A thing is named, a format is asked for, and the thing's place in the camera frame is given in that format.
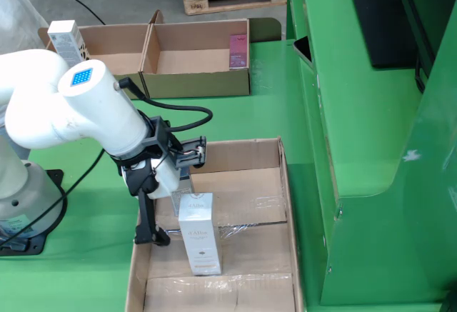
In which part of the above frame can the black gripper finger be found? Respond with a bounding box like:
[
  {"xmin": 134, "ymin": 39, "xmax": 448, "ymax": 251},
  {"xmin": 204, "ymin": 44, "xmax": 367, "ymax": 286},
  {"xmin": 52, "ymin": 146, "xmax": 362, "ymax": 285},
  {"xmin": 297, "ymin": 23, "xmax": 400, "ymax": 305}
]
[{"xmin": 134, "ymin": 188, "xmax": 171, "ymax": 248}]

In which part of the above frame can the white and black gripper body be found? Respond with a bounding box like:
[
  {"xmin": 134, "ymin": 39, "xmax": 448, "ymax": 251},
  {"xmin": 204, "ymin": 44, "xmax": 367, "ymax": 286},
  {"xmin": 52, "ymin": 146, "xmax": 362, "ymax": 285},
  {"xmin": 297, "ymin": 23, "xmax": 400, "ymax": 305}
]
[{"xmin": 119, "ymin": 154, "xmax": 180, "ymax": 201}]

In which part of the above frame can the white d'Alba carton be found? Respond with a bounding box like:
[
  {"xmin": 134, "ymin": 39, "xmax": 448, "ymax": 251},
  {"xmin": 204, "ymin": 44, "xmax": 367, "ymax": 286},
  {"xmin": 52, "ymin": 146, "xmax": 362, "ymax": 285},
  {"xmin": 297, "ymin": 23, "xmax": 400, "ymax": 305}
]
[{"xmin": 177, "ymin": 192, "xmax": 223, "ymax": 277}]

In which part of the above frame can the large shallow cardboard tray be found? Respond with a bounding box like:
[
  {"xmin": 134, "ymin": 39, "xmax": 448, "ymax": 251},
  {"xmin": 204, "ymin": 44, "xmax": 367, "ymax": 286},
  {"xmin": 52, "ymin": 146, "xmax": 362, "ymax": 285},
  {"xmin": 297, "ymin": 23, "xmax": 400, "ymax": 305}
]
[{"xmin": 124, "ymin": 136, "xmax": 305, "ymax": 312}]

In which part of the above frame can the plain cardboard box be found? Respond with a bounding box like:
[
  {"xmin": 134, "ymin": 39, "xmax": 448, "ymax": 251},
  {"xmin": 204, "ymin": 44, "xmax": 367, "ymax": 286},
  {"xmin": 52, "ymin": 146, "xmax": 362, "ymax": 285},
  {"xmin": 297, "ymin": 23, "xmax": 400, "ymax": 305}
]
[{"xmin": 138, "ymin": 18, "xmax": 251, "ymax": 99}]

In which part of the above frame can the cardboard box with raised flap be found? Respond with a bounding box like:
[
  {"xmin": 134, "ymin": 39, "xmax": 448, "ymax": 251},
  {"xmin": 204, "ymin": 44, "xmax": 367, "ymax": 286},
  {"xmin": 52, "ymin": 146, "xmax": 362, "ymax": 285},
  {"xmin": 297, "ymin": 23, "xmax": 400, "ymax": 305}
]
[{"xmin": 37, "ymin": 9, "xmax": 165, "ymax": 102}]

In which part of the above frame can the blue grey M carton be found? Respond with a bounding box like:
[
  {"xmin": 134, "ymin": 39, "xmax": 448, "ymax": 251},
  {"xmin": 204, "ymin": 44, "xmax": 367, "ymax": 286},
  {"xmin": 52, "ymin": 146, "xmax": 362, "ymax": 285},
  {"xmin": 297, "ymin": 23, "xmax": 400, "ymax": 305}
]
[{"xmin": 171, "ymin": 167, "xmax": 194, "ymax": 217}]

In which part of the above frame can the pink carton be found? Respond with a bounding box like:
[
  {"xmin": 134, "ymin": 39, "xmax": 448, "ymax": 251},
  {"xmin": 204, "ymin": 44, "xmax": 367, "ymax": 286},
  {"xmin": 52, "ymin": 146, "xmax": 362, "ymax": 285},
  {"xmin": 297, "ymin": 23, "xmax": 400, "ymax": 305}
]
[{"xmin": 228, "ymin": 34, "xmax": 248, "ymax": 70}]

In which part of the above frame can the white carton with dark spots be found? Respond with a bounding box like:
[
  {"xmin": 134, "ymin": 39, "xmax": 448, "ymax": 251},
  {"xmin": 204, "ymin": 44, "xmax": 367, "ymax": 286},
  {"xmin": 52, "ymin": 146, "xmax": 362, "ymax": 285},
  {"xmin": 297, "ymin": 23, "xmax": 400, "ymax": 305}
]
[{"xmin": 46, "ymin": 20, "xmax": 89, "ymax": 69}]

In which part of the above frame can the wooden pallet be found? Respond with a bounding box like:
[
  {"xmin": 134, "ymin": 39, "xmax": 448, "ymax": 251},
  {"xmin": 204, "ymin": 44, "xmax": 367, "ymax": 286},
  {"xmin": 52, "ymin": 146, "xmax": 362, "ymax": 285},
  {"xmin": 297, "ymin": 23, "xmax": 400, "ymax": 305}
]
[{"xmin": 181, "ymin": 0, "xmax": 288, "ymax": 16}]

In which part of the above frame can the green metal cabinet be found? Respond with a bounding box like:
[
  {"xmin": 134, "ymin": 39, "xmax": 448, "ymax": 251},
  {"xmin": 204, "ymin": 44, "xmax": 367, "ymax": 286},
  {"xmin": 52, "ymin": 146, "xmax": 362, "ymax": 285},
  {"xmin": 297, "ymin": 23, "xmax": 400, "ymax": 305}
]
[{"xmin": 284, "ymin": 0, "xmax": 457, "ymax": 308}]

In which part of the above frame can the black flat screen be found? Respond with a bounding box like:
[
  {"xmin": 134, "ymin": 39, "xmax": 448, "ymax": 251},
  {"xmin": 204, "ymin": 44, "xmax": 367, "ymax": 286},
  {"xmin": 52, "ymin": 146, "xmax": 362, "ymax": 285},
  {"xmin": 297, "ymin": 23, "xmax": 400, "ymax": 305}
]
[{"xmin": 343, "ymin": 0, "xmax": 419, "ymax": 69}]

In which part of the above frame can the dark upright panel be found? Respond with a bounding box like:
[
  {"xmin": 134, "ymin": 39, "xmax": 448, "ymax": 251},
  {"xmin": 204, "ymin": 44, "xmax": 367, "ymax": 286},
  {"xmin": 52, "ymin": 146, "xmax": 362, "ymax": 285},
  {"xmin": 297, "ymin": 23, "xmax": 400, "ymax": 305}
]
[{"xmin": 387, "ymin": 0, "xmax": 441, "ymax": 64}]

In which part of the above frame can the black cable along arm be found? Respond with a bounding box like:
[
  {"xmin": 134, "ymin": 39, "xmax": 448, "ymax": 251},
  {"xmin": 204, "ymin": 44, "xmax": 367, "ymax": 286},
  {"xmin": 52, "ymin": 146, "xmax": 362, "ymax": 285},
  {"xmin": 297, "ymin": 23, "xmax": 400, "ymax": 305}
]
[{"xmin": 0, "ymin": 147, "xmax": 107, "ymax": 252}]

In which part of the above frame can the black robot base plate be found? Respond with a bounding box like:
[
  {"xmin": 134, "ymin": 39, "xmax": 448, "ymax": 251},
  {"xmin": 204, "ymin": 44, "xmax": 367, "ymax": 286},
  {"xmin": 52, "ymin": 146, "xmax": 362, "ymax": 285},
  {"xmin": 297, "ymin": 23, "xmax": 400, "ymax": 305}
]
[{"xmin": 0, "ymin": 168, "xmax": 69, "ymax": 257}]

